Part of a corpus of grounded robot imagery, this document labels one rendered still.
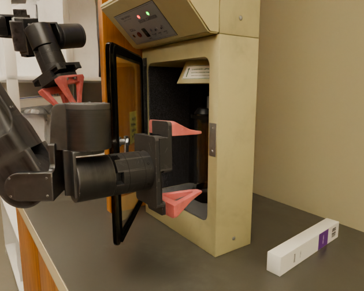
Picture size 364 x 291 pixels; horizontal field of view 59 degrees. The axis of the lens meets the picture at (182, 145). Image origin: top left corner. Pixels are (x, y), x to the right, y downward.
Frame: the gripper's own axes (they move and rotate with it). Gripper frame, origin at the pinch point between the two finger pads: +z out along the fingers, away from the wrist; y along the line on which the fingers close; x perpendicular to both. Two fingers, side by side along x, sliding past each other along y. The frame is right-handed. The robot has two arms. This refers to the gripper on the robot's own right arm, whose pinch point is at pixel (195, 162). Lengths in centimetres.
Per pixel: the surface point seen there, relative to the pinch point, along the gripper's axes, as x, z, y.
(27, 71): 149, 0, 27
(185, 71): 23.0, 14.4, 16.7
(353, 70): 5, 55, 17
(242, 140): 8.9, 19.6, 1.3
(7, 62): 124, -11, 28
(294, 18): 23, 55, 34
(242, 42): 8.1, 18.4, 21.6
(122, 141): 18.3, -4.5, 2.0
